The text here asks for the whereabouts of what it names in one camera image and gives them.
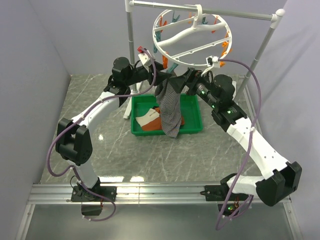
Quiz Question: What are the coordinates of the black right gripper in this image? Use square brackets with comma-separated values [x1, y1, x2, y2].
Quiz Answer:
[168, 68, 220, 109]

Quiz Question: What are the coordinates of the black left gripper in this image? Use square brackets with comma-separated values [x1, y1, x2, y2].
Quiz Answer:
[125, 60, 171, 87]

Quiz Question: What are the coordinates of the grey striped boxer underwear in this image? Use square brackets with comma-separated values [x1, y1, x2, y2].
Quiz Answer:
[154, 79, 182, 138]

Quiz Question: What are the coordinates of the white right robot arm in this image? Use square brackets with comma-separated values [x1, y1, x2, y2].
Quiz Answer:
[169, 68, 302, 207]

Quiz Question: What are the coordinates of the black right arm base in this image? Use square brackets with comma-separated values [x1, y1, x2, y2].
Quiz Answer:
[200, 173, 249, 202]

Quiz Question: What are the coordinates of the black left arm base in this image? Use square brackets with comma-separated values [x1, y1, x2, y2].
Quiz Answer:
[70, 185, 117, 202]

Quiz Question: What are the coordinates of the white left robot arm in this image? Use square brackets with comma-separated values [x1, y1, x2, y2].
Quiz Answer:
[55, 57, 170, 201]

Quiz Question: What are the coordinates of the orange white underwear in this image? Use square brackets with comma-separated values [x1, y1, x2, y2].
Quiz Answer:
[135, 107, 185, 134]

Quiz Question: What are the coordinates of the white round clip hanger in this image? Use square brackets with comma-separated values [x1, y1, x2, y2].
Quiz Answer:
[152, 4, 233, 69]

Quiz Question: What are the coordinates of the orange clothes peg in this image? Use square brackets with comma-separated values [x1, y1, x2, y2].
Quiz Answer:
[158, 16, 167, 27]
[162, 55, 168, 69]
[222, 41, 229, 51]
[220, 48, 229, 58]

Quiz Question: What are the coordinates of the green plastic tray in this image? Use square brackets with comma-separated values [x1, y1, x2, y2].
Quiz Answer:
[130, 93, 203, 137]

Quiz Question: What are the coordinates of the white grey drying rack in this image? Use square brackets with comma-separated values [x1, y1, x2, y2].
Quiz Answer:
[122, 0, 286, 120]

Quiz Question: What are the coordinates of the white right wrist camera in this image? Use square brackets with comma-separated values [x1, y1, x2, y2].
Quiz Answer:
[201, 55, 222, 77]

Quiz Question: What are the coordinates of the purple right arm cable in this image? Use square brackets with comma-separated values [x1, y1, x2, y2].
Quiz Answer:
[215, 58, 262, 231]

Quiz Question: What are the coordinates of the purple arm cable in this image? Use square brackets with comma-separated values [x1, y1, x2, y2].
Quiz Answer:
[46, 49, 158, 222]
[215, 58, 262, 231]

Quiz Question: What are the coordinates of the aluminium mounting rail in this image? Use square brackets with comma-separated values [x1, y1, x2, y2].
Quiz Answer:
[27, 181, 292, 205]

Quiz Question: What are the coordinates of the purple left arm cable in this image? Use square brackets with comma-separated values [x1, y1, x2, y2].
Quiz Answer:
[46, 49, 158, 222]

